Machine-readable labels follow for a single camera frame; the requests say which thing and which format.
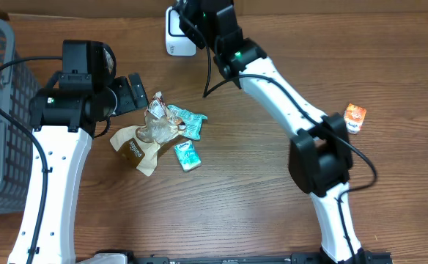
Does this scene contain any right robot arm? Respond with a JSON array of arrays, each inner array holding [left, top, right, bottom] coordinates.
[[166, 1, 366, 263]]

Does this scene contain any grey plastic mesh basket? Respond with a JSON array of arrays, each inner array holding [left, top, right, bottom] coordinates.
[[0, 19, 41, 214]]

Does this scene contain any clear brown crinkled bag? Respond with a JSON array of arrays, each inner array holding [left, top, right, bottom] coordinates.
[[110, 92, 186, 177]]

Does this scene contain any teal tissue pack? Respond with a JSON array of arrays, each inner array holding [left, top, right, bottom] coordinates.
[[174, 140, 202, 172]]

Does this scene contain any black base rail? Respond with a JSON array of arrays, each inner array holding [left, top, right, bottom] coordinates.
[[95, 250, 394, 264]]

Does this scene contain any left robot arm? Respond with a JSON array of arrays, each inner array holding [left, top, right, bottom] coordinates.
[[7, 40, 149, 263]]

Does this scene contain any orange small carton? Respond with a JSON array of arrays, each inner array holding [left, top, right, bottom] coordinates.
[[344, 103, 366, 134]]

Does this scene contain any teal white snack packet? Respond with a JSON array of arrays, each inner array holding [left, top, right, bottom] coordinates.
[[168, 105, 207, 141]]

